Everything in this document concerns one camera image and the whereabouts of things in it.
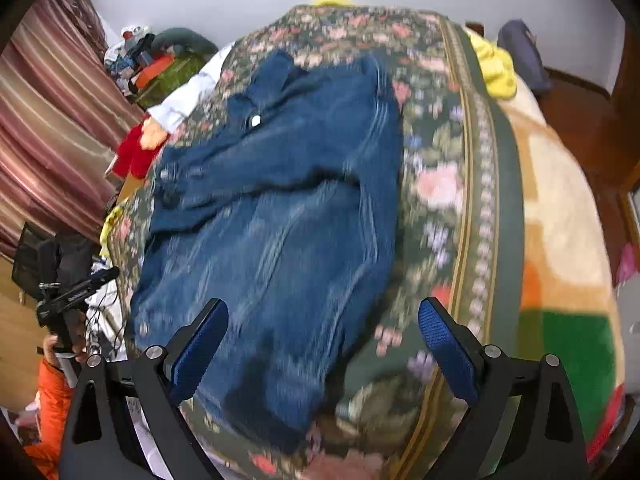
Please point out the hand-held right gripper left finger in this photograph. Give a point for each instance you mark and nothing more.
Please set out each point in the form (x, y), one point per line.
(200, 350)

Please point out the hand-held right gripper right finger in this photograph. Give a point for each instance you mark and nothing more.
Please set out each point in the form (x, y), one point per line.
(447, 350)

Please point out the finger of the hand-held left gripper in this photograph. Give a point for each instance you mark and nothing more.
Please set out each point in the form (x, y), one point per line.
(85, 287)

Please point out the blue denim jacket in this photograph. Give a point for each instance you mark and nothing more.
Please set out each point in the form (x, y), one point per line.
(280, 200)

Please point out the person's left hand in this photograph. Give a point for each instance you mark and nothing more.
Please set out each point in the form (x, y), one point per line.
(80, 347)

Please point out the black mesh panel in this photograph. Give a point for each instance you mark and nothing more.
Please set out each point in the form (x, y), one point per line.
(25, 255)

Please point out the yellow cloth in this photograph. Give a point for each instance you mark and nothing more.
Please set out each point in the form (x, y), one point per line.
(110, 230)
(495, 67)

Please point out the wooden nightstand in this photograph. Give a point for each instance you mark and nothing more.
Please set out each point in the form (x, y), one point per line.
(129, 186)

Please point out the red plush toy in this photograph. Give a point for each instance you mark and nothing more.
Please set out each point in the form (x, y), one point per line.
(132, 152)

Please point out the striped brown curtain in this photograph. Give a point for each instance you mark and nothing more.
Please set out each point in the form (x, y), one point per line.
(55, 125)

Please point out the beige orange green blanket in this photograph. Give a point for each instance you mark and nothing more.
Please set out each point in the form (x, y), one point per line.
(560, 240)

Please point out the floral bed blanket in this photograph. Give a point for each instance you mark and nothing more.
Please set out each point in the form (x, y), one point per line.
(440, 185)

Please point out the pink object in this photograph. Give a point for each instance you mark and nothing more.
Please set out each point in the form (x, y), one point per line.
(627, 265)

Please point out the white shirt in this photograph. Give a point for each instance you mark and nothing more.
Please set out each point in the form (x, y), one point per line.
(185, 95)

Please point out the orange box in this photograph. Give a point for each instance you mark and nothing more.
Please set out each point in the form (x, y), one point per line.
(152, 72)

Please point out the green patterned box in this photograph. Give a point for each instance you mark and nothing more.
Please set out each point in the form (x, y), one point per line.
(172, 77)

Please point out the pile of household clutter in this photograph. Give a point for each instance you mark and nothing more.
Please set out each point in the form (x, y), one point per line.
(127, 52)

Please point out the grey neck pillow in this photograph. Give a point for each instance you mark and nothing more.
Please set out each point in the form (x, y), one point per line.
(185, 39)

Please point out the grey blue garment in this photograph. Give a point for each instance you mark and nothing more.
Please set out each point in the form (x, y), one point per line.
(525, 55)

